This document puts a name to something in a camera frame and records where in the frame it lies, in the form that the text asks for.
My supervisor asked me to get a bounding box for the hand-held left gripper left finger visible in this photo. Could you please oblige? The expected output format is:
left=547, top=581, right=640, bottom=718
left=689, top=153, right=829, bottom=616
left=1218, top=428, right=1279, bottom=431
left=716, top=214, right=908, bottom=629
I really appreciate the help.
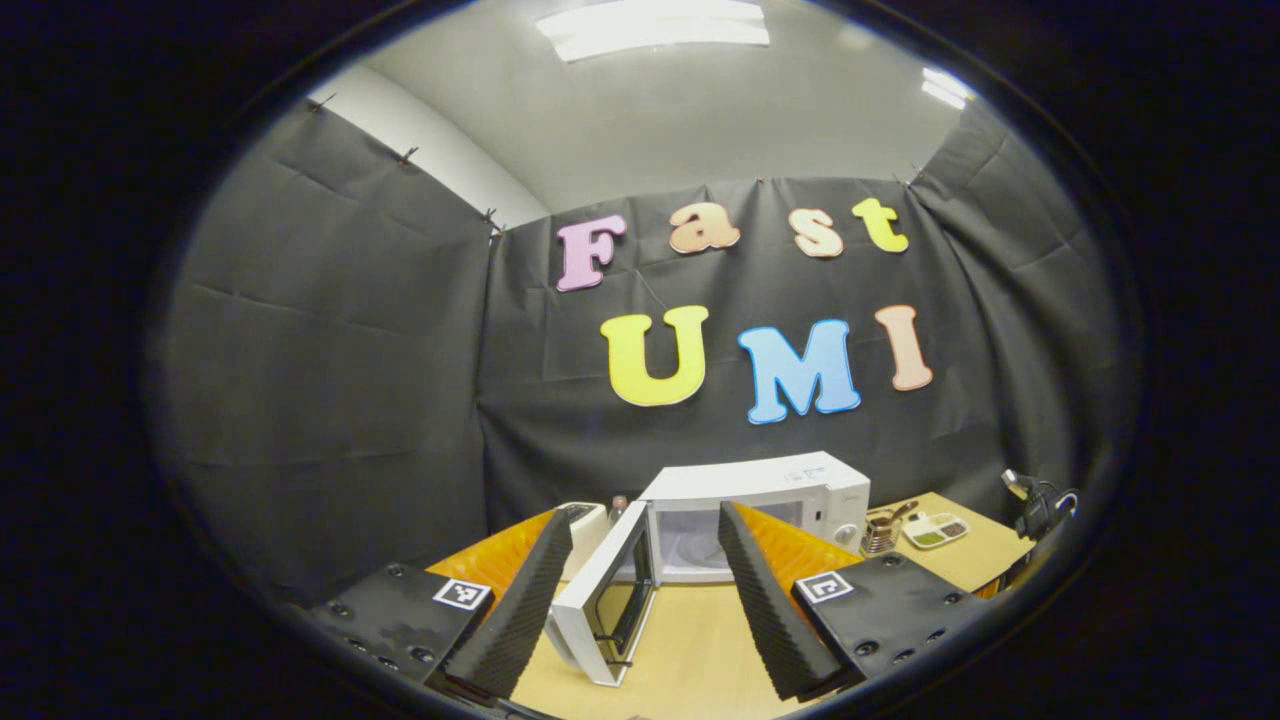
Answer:
left=300, top=507, right=574, bottom=701

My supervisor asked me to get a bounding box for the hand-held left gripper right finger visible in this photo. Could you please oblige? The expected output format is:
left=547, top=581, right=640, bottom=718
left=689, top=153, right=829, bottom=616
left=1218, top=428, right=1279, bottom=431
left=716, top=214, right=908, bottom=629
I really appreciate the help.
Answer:
left=717, top=500, right=991, bottom=701

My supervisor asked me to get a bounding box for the white microwave oven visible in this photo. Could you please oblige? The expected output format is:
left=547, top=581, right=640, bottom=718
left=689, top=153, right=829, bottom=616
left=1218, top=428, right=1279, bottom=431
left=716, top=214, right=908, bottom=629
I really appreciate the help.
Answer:
left=545, top=451, right=872, bottom=689

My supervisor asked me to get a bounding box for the white divided spice dish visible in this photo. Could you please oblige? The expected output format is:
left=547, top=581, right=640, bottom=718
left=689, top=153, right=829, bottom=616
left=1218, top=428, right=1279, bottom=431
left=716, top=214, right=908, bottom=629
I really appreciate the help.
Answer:
left=900, top=511, right=970, bottom=550

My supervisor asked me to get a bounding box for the cream toaster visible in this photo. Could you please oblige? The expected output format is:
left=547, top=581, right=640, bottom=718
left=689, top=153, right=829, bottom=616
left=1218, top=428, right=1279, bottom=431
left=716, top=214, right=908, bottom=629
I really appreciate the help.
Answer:
left=555, top=501, right=611, bottom=581

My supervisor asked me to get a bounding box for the black backdrop cloth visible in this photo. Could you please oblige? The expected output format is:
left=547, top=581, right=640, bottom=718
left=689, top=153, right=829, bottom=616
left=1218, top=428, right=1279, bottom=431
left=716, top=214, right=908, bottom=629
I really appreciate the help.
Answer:
left=150, top=95, right=1131, bottom=601

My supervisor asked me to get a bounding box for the small ceiling light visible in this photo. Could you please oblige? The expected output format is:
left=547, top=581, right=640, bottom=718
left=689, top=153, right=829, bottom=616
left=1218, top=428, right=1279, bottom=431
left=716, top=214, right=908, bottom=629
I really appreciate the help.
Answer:
left=920, top=67, right=973, bottom=111

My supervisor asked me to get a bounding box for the large ceiling light panel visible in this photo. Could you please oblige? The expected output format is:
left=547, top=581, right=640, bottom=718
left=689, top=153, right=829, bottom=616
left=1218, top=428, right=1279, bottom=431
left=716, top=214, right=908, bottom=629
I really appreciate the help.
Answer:
left=535, top=0, right=771, bottom=63

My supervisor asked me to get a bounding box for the metal wire utensil holder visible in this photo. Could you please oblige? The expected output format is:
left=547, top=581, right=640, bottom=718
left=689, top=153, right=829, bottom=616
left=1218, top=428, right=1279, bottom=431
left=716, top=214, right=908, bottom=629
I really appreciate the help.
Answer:
left=860, top=510, right=901, bottom=557

